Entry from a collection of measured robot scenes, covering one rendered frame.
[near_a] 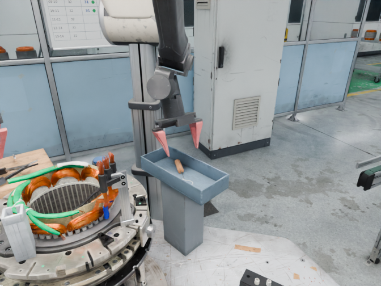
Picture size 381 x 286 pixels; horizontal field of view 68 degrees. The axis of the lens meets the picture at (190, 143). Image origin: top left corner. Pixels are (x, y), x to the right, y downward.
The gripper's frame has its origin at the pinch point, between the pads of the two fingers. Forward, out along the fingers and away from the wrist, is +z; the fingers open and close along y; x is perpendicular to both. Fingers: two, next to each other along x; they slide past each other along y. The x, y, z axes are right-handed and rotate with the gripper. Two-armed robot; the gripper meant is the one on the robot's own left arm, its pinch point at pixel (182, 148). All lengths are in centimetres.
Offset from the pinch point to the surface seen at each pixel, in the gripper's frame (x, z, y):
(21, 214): -26.3, -2.8, -33.2
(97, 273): -25.6, 11.1, -25.7
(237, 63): 172, -28, 115
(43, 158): 17.5, -4.9, -36.8
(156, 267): 1.2, 31.0, -14.8
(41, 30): 193, -86, -44
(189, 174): 3.3, 8.5, 1.3
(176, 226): 4.5, 22.9, -5.8
